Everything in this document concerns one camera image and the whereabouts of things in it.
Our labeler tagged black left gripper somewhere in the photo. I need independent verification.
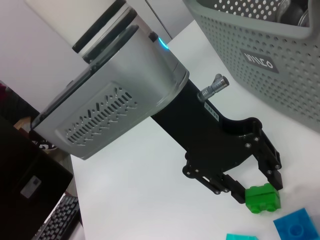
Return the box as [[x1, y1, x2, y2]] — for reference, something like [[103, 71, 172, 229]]
[[151, 78, 285, 204]]

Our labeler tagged green toy block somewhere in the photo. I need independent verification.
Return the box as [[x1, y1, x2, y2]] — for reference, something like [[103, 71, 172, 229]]
[[244, 182, 282, 215]]

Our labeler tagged blue square toy block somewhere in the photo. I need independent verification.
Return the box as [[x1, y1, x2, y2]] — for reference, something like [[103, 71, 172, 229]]
[[273, 207, 320, 240]]

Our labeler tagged glass teacup black sleeve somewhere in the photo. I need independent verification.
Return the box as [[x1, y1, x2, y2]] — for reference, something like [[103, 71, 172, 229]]
[[297, 9, 312, 28]]

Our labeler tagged teal square toy block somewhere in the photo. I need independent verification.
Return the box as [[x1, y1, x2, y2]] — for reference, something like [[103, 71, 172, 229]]
[[226, 232, 261, 240]]

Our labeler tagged grey perforated storage basket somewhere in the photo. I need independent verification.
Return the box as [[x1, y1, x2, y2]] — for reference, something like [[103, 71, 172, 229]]
[[183, 0, 320, 132]]

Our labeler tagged black clay teapot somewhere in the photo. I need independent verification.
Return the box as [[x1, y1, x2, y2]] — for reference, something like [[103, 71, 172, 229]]
[[281, 3, 305, 25]]

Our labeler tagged black computer keyboard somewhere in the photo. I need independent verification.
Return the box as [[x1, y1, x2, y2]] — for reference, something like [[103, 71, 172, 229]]
[[31, 194, 81, 240]]

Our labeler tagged black white sneaker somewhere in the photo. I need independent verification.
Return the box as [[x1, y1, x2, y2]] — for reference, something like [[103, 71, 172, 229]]
[[34, 140, 56, 151]]

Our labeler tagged black case white label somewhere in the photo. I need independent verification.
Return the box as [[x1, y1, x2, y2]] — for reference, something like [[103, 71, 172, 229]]
[[0, 114, 75, 240]]

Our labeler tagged dark red garment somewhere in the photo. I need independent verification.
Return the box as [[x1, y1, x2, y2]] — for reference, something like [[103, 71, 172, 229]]
[[0, 83, 9, 101]]

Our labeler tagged left gripper connector cable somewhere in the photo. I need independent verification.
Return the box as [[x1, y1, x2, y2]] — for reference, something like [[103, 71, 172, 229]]
[[197, 73, 230, 102]]

